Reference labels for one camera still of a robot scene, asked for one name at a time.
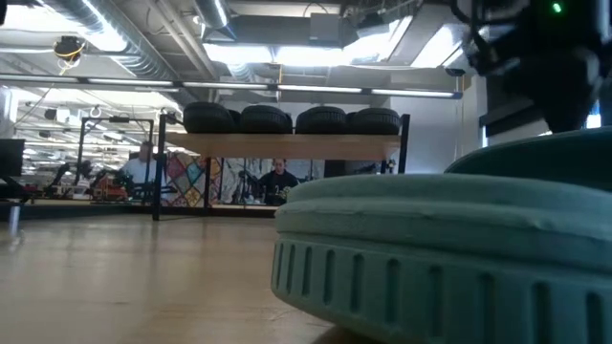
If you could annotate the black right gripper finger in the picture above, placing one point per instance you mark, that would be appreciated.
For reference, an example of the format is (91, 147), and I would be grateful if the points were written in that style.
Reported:
(564, 105)

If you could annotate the green rubber slide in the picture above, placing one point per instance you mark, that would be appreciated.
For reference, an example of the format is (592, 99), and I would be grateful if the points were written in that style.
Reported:
(430, 229)

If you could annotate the grey ceiling air unit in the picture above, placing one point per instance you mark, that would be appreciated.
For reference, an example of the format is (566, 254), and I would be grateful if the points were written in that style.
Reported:
(330, 31)

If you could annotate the person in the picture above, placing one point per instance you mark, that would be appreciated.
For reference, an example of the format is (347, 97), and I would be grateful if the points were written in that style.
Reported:
(277, 184)
(141, 169)

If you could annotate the long ceiling light bar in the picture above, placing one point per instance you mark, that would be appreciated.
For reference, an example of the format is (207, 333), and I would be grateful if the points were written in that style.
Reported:
(229, 86)

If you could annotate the colourful patchwork panel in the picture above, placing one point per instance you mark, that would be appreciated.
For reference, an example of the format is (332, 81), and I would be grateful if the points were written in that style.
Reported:
(191, 179)

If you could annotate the black background monitor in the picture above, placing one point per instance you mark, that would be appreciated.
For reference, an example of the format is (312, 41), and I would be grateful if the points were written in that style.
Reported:
(12, 157)

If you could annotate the dark wall security camera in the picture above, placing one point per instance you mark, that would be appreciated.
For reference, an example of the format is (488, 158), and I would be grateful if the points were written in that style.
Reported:
(455, 71)

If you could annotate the wooden shelf black metal frame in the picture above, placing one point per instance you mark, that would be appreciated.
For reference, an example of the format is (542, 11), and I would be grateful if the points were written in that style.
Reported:
(287, 145)

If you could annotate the silver ventilation duct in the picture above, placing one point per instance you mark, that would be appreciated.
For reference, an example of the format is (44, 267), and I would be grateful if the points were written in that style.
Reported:
(119, 38)

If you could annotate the black tubular stand frame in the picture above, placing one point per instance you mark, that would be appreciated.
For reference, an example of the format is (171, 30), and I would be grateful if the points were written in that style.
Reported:
(117, 119)

